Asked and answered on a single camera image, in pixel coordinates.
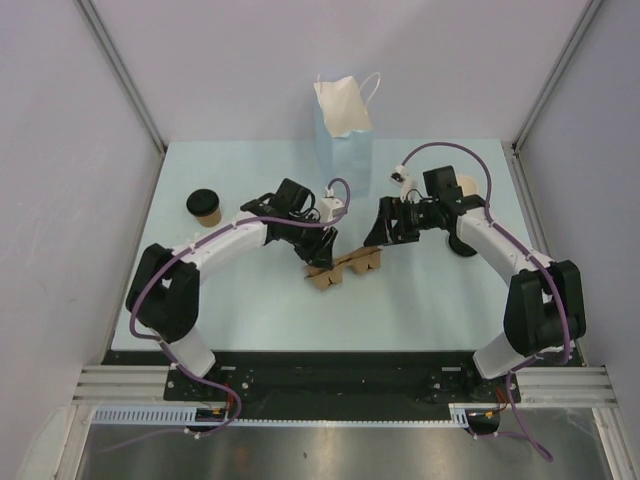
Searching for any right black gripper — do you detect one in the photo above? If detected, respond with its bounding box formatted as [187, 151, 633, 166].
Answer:
[364, 196, 440, 247]

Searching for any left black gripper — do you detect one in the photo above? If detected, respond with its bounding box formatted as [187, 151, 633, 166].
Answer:
[283, 213, 337, 270]

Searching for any brown cardboard cup carrier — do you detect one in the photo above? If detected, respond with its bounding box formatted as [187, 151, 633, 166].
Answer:
[304, 246, 382, 291]

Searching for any brown paper cup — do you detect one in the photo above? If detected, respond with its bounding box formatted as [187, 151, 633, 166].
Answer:
[456, 174, 479, 197]
[193, 203, 222, 228]

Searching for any black plastic cup lid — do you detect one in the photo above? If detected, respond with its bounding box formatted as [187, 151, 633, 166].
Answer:
[186, 188, 220, 215]

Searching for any light blue paper bag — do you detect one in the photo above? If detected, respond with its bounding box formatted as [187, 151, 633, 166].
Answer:
[314, 72, 381, 198]

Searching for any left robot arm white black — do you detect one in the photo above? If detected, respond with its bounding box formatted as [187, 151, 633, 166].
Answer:
[125, 179, 351, 400]

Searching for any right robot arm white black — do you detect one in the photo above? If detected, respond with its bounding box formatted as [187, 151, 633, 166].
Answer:
[364, 166, 586, 401]

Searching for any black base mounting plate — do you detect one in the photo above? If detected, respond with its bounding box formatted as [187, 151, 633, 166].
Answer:
[164, 351, 521, 422]

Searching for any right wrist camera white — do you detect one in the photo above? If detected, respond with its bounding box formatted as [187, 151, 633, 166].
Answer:
[390, 164, 417, 201]

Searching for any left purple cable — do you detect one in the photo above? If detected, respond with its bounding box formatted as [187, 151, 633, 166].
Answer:
[128, 178, 351, 441]

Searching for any white slotted cable duct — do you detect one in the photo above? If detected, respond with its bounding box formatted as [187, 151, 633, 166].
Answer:
[93, 405, 197, 425]

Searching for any aluminium frame rail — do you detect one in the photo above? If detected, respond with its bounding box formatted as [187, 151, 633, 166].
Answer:
[73, 0, 168, 158]

